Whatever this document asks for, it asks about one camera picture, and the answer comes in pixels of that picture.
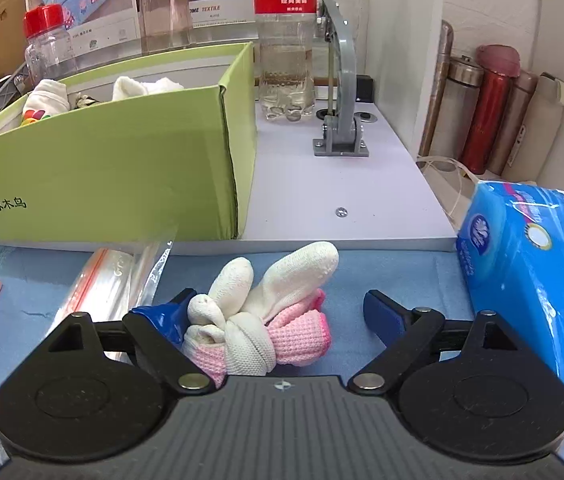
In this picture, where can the slim tan thermos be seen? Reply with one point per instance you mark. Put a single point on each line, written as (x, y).
(514, 125)

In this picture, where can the bedding picture poster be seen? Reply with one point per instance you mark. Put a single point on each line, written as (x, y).
(222, 5)

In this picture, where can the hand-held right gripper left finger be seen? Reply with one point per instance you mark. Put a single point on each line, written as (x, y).
(162, 317)

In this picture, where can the blue tissue pack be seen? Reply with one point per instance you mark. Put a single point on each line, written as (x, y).
(527, 285)

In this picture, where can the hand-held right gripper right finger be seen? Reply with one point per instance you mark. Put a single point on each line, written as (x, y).
(382, 317)

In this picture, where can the clear zip bag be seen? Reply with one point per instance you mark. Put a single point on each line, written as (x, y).
(107, 285)

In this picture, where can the red thermos with pink lid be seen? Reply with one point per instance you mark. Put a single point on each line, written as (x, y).
(487, 115)

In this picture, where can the red cap clear jar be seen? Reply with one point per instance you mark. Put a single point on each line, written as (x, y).
(49, 50)

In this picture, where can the knotted white pink gloves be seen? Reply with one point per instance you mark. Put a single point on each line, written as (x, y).
(257, 325)

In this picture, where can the pink lid clear bottle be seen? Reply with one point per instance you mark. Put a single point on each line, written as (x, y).
(164, 15)

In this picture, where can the red label cola bottle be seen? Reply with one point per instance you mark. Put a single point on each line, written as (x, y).
(284, 50)

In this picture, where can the white sock with colourful print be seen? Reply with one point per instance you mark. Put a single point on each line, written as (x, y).
(44, 102)

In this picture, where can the small black box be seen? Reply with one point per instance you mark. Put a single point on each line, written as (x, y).
(364, 89)

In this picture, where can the tall silver thermos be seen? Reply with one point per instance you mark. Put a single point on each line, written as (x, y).
(439, 90)

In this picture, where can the white cloth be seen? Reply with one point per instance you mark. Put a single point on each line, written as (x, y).
(147, 87)

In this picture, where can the blue table cover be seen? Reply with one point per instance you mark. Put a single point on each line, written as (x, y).
(402, 270)

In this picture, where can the grey metal lever bracket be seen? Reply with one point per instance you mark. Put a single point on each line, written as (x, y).
(342, 85)

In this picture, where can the cream thermos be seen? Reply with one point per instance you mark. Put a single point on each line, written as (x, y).
(542, 135)

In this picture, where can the green cardboard box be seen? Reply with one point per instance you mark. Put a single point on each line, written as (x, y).
(112, 160)

